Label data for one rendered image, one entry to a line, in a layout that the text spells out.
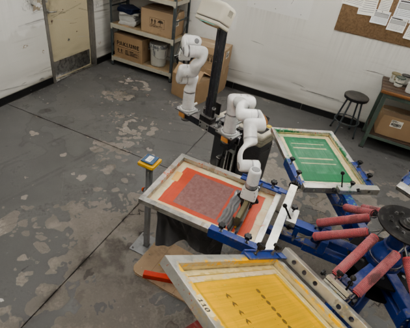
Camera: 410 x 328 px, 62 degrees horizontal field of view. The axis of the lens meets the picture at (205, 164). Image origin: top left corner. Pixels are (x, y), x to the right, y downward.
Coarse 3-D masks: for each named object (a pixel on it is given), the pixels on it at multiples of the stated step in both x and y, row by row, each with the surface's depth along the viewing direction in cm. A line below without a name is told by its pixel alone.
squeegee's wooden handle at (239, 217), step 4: (244, 204) 211; (248, 204) 214; (240, 208) 208; (244, 208) 208; (240, 212) 205; (244, 212) 210; (236, 216) 202; (240, 216) 202; (236, 220) 203; (240, 220) 205; (236, 224) 204
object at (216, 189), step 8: (184, 176) 241; (192, 176) 242; (200, 176) 244; (208, 176) 245; (184, 184) 235; (192, 184) 236; (200, 184) 237; (208, 184) 238; (216, 184) 239; (224, 184) 240; (200, 192) 230; (208, 192) 231; (216, 192) 232; (224, 192) 233; (232, 192) 235; (224, 200) 227; (256, 208) 225
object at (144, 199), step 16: (176, 160) 249; (192, 160) 252; (160, 176) 232; (224, 176) 247; (240, 176) 244; (144, 192) 218; (272, 192) 236; (160, 208) 209; (272, 208) 222; (192, 224) 204; (208, 224) 204; (256, 240) 198
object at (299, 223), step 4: (300, 220) 209; (284, 224) 209; (296, 224) 206; (300, 224) 206; (304, 224) 207; (308, 224) 207; (292, 228) 208; (300, 228) 205; (304, 228) 204; (308, 228) 204; (312, 228) 205; (300, 232) 207; (304, 232) 206; (308, 232) 204; (312, 232) 203
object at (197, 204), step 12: (168, 192) 226; (180, 192) 228; (192, 192) 229; (180, 204) 219; (192, 204) 220; (204, 204) 221; (216, 204) 223; (204, 216) 213; (216, 216) 214; (252, 216) 218; (240, 228) 209
